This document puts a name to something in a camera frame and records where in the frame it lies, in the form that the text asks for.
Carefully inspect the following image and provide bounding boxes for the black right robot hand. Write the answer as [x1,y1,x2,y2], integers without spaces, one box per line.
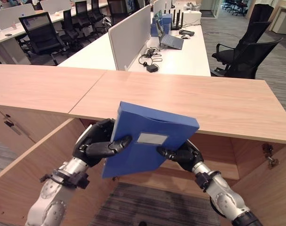
[156,139,204,172]

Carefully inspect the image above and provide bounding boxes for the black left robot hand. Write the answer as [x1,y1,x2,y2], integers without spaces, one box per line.
[71,118,132,167]

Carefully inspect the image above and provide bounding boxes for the blue file folder box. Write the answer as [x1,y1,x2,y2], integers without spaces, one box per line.
[102,101,200,179]

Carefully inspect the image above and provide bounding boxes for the wooden cabinet door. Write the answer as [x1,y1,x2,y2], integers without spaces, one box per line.
[0,117,115,226]
[222,143,286,226]

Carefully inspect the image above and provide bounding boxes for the wooden office cabinet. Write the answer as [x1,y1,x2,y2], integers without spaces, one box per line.
[0,64,286,226]

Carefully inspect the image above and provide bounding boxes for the closed wooden cabinet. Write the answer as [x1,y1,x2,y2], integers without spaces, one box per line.
[0,105,74,156]

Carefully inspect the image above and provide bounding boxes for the black cabinet lock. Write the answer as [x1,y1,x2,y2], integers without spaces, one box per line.
[3,114,15,128]

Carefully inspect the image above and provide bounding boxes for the white office desk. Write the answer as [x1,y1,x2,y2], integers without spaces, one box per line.
[57,23,212,77]
[0,9,92,65]

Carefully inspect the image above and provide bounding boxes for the black mesh office chair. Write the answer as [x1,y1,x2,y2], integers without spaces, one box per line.
[60,9,84,51]
[215,3,275,69]
[18,11,66,66]
[103,0,135,33]
[73,0,99,40]
[210,37,284,80]

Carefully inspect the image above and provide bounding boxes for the metal door hinge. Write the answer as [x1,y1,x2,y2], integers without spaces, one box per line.
[262,143,280,168]

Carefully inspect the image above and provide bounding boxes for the grey open laptop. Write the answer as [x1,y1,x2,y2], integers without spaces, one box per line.
[157,21,185,50]

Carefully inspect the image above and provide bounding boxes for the grey desk divider panel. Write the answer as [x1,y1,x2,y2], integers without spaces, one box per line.
[0,3,36,32]
[108,4,152,71]

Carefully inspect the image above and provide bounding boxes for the black wifi router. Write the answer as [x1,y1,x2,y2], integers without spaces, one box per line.
[163,8,184,31]

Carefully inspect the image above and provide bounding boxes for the white cardboard box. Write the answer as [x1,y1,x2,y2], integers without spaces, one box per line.
[173,9,202,26]

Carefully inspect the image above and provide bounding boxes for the black cable bundle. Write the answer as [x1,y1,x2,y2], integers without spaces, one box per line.
[138,47,163,68]

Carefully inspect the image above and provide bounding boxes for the white pedestal cabinet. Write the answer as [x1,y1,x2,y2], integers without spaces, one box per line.
[271,9,286,35]

